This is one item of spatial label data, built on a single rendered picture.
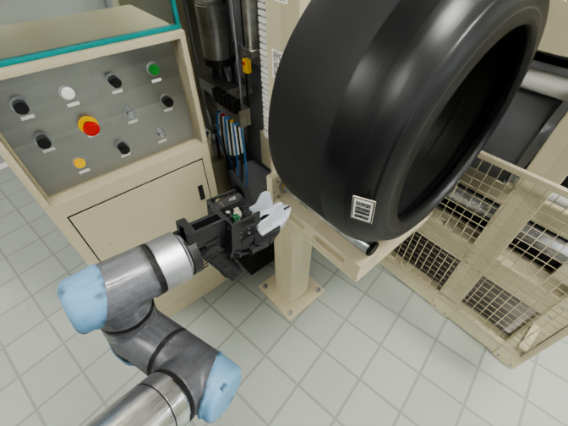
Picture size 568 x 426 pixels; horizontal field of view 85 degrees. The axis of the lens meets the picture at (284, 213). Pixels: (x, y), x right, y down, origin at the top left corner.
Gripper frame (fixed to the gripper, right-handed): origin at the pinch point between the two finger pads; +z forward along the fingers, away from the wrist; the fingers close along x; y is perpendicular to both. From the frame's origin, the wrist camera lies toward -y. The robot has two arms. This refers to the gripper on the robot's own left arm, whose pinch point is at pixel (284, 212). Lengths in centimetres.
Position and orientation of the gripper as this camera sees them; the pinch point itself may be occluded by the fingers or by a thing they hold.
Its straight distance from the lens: 57.8
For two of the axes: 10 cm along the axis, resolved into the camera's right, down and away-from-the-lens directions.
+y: 0.9, -7.5, -6.6
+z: 7.5, -3.8, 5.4
